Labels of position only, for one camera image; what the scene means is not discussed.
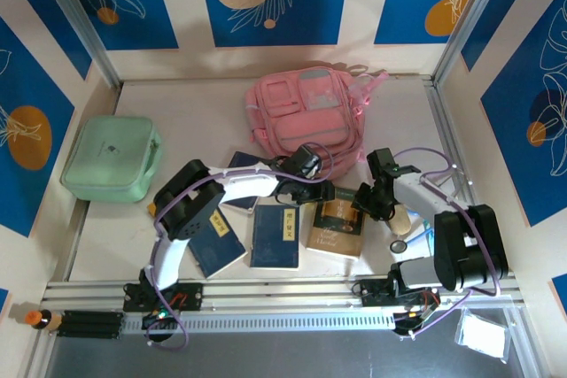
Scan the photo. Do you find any tan pencil pouch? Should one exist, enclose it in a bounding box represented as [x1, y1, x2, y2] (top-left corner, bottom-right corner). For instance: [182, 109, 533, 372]
[384, 203, 414, 236]

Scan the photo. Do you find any brown hardcover book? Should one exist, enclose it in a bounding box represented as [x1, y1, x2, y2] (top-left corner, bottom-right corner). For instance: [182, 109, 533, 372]
[305, 187, 369, 260]

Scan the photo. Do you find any blue book cream label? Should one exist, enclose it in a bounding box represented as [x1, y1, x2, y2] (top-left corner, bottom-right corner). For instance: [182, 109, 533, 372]
[249, 204, 301, 271]

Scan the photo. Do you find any pink backpack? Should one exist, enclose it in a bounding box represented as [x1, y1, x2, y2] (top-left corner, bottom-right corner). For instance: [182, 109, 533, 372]
[245, 66, 391, 181]

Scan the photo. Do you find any dark blue book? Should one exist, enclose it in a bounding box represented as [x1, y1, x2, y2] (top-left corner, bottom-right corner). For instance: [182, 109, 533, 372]
[221, 150, 267, 214]

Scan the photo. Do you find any blue book yellow label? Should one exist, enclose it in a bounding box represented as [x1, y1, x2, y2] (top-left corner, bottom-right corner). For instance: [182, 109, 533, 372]
[188, 205, 248, 280]

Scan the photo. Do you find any white plastic bag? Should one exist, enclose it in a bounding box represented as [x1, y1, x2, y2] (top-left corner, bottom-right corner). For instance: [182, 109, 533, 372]
[455, 309, 509, 359]

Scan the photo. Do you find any grey metal plate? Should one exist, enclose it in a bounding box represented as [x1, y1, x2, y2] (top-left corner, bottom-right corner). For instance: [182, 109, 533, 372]
[43, 332, 522, 378]

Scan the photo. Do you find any blue poster beige circle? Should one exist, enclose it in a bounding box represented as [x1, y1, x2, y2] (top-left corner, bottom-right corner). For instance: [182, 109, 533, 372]
[196, 0, 353, 48]

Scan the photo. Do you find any mint green zip case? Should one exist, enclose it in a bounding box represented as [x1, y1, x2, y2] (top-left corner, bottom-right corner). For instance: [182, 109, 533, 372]
[59, 115, 164, 204]

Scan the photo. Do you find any brown bottle orange cap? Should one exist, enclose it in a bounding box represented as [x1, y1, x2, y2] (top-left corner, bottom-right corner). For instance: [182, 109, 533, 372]
[24, 309, 63, 333]

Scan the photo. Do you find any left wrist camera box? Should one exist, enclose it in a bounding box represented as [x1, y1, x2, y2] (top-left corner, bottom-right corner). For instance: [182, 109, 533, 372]
[283, 143, 321, 180]

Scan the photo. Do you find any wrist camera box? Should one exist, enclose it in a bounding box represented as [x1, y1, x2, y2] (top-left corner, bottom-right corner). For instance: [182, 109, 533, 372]
[283, 143, 321, 180]
[366, 147, 395, 180]

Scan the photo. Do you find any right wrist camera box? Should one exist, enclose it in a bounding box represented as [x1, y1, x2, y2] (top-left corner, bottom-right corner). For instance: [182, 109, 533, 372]
[366, 147, 395, 180]

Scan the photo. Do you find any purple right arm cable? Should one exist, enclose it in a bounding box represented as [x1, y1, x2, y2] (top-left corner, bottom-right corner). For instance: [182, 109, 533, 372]
[392, 146, 502, 342]

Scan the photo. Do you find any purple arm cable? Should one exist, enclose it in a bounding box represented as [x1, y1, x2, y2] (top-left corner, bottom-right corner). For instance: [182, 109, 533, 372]
[144, 143, 338, 352]
[392, 146, 502, 342]

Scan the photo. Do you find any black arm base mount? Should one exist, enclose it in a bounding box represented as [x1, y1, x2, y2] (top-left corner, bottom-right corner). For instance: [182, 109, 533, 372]
[122, 282, 204, 313]
[353, 278, 443, 308]

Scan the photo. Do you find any aluminium front rail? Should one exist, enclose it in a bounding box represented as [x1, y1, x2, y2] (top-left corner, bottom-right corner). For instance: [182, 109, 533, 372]
[42, 279, 524, 313]

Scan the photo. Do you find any aluminium side rail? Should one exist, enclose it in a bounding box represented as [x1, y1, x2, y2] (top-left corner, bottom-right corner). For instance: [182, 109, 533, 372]
[425, 78, 495, 274]

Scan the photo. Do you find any slotted cable tray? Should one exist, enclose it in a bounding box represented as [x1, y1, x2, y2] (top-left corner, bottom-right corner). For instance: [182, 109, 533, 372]
[121, 311, 396, 336]

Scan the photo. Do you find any blue floral wall poster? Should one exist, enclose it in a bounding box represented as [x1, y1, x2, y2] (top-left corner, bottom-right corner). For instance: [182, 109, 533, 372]
[480, 0, 567, 228]
[57, 0, 180, 51]
[460, 0, 546, 72]
[0, 0, 93, 81]

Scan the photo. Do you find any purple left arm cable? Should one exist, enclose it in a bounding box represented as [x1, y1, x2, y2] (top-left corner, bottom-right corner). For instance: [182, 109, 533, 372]
[144, 143, 338, 352]

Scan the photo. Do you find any aluminium frame post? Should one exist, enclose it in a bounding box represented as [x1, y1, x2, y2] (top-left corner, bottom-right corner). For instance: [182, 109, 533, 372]
[433, 0, 510, 87]
[33, 0, 124, 89]

